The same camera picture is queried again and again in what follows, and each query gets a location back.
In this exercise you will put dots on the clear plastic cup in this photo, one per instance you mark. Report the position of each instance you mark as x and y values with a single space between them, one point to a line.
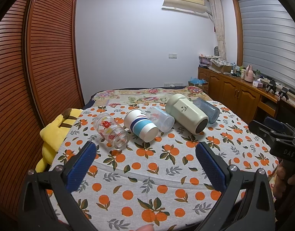
160 118

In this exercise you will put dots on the left hand fingertip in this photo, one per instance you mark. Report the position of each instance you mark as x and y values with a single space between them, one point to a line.
148 227

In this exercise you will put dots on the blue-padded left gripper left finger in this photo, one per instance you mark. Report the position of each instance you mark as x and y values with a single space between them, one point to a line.
37 212

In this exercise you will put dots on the right hand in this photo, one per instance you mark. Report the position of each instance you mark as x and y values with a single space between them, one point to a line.
280 182

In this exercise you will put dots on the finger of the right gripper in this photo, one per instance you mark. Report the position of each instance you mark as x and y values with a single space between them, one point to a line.
274 122
262 131

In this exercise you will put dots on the yellow plush toy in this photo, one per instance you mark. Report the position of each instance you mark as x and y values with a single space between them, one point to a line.
53 136

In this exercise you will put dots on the pale green panda mug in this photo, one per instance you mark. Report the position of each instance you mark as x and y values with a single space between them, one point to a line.
186 113

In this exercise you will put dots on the floral bed quilt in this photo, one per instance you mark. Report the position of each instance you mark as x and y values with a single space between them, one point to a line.
144 96

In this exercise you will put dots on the beige wall air conditioner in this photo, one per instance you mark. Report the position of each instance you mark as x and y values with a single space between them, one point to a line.
197 6

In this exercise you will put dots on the white wall switch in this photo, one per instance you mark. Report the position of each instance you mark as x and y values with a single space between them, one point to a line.
172 56

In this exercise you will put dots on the cardboard box with clutter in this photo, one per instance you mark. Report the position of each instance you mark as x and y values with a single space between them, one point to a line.
215 63

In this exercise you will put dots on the blue-grey translucent cup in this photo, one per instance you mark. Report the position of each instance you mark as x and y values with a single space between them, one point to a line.
211 111

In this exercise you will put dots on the orange-print bed cloth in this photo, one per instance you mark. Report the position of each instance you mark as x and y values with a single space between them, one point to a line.
159 182

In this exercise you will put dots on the wooden sideboard cabinet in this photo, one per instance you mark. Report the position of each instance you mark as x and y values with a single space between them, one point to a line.
247 102

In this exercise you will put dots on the louvered wooden wardrobe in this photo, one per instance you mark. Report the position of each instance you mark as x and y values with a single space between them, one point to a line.
38 81

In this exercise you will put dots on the cream curtain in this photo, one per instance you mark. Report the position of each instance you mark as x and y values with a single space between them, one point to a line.
218 19

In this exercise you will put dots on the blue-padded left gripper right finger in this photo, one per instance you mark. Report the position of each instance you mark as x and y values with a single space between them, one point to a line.
246 201

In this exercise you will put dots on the grey window blind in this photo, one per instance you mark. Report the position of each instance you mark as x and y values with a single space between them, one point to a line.
269 39

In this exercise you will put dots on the pink kettle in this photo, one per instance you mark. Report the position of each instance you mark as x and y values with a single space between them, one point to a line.
249 74

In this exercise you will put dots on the white cup blue stripes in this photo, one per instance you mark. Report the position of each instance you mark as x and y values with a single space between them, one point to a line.
139 124

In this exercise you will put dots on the clear glass red print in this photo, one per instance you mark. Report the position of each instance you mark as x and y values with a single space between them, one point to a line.
111 131

